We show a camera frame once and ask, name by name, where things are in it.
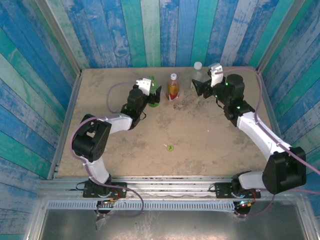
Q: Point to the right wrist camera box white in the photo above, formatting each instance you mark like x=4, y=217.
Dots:
x=215, y=75

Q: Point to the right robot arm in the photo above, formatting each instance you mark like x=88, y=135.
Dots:
x=262, y=135

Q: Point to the aluminium table side rail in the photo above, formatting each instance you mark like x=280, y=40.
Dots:
x=267, y=100
x=70, y=117

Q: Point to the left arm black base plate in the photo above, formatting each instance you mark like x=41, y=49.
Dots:
x=120, y=190

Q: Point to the aluminium corner post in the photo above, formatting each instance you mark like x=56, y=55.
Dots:
x=277, y=37
x=60, y=37

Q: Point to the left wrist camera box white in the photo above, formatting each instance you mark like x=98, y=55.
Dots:
x=144, y=86

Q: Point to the aluminium mounting rail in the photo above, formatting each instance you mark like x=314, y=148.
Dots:
x=170, y=186

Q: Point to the green plastic bottle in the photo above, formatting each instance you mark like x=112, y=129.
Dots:
x=155, y=82

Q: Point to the small circuit board with LEDs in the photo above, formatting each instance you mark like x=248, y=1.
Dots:
x=243, y=203
x=107, y=201

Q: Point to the clear plastic bottle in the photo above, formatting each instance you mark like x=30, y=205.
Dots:
x=200, y=75

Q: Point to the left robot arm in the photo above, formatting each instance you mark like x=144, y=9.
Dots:
x=90, y=142

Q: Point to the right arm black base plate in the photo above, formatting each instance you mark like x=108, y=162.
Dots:
x=222, y=190

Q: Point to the tea bottle orange red label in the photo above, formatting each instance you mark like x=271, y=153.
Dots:
x=172, y=90

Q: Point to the green bottle cap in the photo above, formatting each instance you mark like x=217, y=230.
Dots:
x=170, y=148

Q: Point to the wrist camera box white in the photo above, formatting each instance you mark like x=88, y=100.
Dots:
x=144, y=86
x=215, y=75

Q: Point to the steel sheet panel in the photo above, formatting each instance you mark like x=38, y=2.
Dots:
x=175, y=225

